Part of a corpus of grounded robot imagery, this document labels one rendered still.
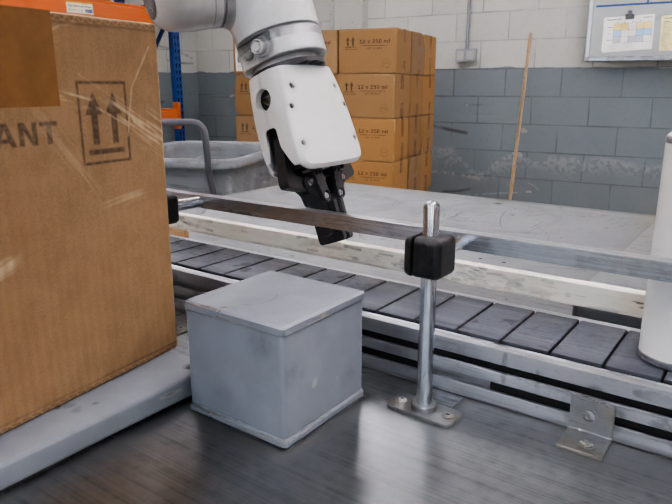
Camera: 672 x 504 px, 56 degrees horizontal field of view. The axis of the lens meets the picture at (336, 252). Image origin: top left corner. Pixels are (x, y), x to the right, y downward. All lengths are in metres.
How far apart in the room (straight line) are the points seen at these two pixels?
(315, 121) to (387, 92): 3.11
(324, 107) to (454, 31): 4.53
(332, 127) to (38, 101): 0.28
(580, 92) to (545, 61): 0.33
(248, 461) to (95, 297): 0.17
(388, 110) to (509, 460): 3.33
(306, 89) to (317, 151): 0.06
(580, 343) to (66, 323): 0.38
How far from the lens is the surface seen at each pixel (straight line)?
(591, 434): 0.50
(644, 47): 4.70
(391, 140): 3.72
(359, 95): 3.77
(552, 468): 0.46
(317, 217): 0.58
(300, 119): 0.58
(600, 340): 0.54
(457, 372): 0.54
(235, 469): 0.44
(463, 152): 5.10
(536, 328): 0.55
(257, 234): 0.73
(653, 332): 0.50
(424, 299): 0.46
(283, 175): 0.58
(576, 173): 4.90
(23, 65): 0.46
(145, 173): 0.52
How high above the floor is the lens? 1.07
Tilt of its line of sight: 15 degrees down
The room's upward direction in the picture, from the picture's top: straight up
